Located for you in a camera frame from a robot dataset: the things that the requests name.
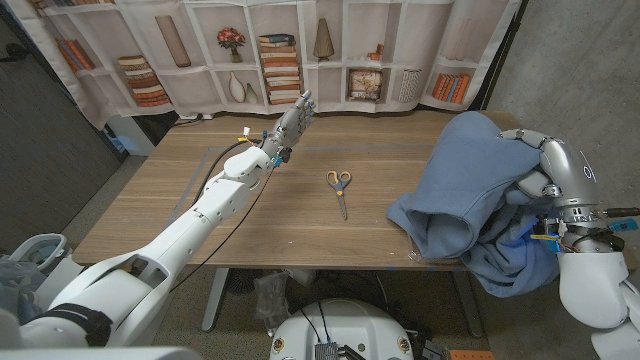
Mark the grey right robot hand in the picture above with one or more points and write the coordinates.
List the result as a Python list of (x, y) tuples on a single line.
[(570, 175)]

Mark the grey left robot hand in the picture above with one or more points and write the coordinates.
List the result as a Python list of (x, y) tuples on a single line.
[(290, 125)]

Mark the blue hoodie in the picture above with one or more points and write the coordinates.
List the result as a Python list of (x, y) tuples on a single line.
[(465, 185)]

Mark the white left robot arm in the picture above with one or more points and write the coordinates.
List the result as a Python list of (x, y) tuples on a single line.
[(200, 220)]

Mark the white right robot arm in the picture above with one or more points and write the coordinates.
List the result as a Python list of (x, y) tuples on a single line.
[(592, 290)]

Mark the printed bookshelf backdrop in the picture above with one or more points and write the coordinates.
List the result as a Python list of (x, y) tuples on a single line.
[(320, 90)]

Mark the white power strip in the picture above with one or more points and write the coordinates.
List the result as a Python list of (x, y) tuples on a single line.
[(192, 117)]

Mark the black backdrop stand pole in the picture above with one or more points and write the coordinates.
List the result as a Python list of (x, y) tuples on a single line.
[(481, 101)]

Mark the white box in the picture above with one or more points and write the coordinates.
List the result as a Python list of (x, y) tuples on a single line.
[(132, 137)]

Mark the grey metal table leg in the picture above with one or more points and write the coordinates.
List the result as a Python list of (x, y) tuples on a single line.
[(215, 300), (467, 305)]

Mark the clear plastic bag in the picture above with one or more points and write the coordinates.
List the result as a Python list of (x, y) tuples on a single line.
[(272, 300)]

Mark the orange box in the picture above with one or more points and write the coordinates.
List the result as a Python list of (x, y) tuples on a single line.
[(472, 355)]

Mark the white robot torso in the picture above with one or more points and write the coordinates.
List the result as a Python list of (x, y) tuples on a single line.
[(345, 325)]

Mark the dark perforated metal partition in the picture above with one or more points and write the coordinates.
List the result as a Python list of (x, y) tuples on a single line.
[(50, 150)]

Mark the white grey plastic bin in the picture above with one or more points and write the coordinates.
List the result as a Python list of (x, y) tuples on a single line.
[(50, 240)]

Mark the person in blue jeans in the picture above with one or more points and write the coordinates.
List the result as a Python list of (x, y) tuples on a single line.
[(15, 300)]

